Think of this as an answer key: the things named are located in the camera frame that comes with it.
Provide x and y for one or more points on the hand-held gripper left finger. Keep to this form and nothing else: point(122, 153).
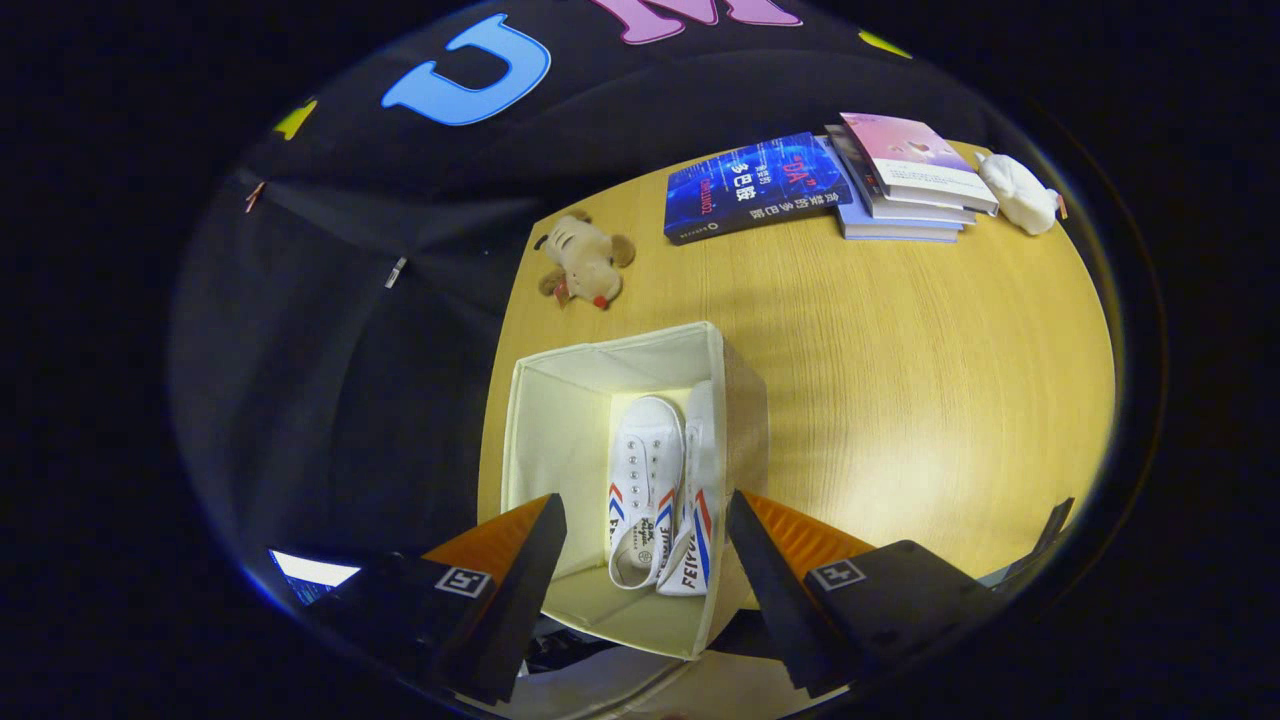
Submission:
point(525, 590)

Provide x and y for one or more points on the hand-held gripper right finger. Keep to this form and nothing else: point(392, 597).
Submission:
point(775, 600)

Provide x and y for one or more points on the cream fabric storage box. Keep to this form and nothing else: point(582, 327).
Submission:
point(560, 440)

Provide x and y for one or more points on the white canvas shoe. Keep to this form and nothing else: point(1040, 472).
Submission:
point(703, 450)
point(645, 450)

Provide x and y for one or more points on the lit monitor screen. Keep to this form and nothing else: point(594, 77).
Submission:
point(315, 572)

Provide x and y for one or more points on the tan plush toy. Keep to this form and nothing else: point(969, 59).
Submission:
point(585, 260)

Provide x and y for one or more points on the silver clip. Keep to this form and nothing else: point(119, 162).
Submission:
point(396, 272)

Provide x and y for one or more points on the pale blue book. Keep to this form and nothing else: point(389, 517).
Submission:
point(890, 233)

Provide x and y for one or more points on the blue cover book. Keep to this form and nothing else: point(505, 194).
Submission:
point(760, 185)

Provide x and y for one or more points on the pink cover book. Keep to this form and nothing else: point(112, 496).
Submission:
point(910, 150)

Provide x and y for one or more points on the pink clip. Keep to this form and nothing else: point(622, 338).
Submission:
point(255, 196)

